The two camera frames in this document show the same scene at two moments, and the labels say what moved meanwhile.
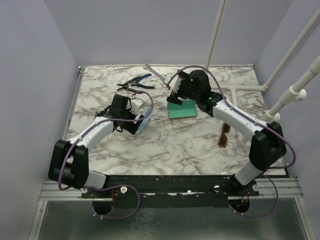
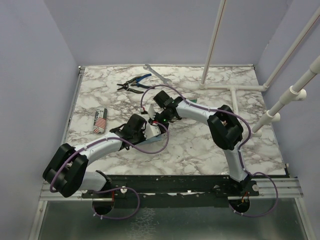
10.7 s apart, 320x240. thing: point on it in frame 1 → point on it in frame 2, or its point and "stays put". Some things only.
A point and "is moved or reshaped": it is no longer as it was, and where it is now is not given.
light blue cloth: [145, 121] is moved or reshaped
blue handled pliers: [136, 83] stays put
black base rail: [171, 191] stays put
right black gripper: [173, 96] → [156, 114]
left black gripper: [132, 127] → [143, 137]
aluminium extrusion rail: [50, 192] stays put
